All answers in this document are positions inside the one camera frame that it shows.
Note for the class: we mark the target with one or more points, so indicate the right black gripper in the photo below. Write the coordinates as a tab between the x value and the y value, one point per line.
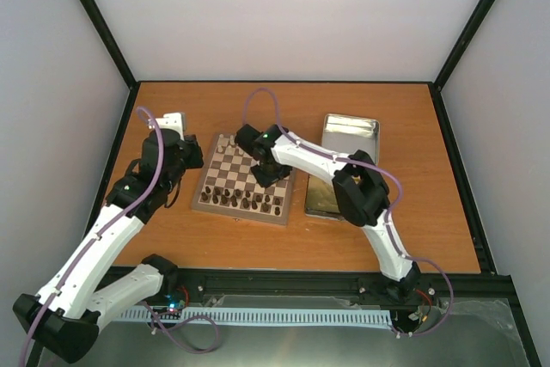
265	182

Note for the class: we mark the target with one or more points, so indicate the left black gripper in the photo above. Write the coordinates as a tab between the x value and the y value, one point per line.
197	159

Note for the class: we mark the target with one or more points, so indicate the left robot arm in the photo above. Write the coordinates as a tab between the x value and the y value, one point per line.
67	315

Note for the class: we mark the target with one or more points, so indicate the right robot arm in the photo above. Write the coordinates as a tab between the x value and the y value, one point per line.
362	195

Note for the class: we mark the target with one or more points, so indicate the wooden chess board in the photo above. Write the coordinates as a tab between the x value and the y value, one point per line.
234	172

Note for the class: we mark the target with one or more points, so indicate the green lit circuit board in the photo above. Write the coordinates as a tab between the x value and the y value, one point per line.
178	300

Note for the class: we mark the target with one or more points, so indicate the gold tin box base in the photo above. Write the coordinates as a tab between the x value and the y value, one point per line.
320	200

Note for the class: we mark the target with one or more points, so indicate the silver tin lid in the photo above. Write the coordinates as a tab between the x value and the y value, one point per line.
344	133

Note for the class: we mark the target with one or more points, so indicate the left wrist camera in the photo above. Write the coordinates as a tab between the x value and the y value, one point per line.
173	121

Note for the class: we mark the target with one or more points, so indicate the light blue cable duct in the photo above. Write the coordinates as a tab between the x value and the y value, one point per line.
246	317

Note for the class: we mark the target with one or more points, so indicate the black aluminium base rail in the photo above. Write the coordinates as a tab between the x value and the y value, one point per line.
364	288

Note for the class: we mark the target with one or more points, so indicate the black frame post left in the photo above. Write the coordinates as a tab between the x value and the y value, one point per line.
100	25

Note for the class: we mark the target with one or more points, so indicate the black frame post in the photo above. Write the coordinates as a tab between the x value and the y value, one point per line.
100	25
473	24

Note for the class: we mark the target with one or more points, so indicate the black frame post right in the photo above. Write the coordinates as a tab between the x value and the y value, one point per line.
473	24

